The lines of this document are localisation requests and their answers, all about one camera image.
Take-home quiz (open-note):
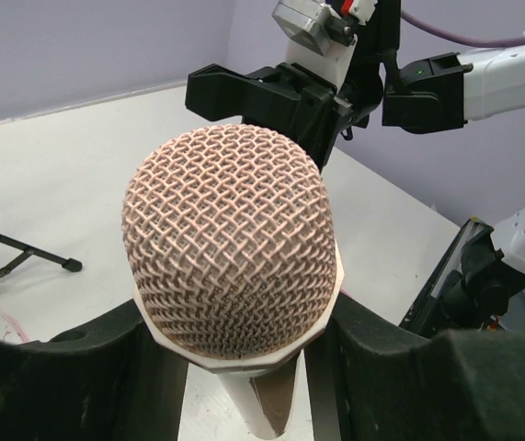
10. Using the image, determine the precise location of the black front mounting rail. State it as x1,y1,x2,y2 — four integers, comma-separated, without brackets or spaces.
399,218,490,338

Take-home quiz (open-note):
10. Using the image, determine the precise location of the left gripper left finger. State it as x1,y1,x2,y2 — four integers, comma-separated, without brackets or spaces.
0,301,187,440

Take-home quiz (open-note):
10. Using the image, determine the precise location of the peach microphone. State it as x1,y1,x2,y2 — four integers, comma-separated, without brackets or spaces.
121,123,344,440

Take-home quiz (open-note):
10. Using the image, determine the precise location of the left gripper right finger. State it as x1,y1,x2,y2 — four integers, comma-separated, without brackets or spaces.
305,295,525,440

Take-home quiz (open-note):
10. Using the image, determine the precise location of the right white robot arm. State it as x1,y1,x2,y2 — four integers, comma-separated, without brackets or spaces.
185,1,525,337

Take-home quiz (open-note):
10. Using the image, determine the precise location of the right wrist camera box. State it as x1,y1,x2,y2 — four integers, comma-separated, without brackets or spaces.
272,0,378,56

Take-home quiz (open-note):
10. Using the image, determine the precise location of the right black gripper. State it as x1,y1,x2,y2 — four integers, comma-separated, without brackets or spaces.
185,1,401,165

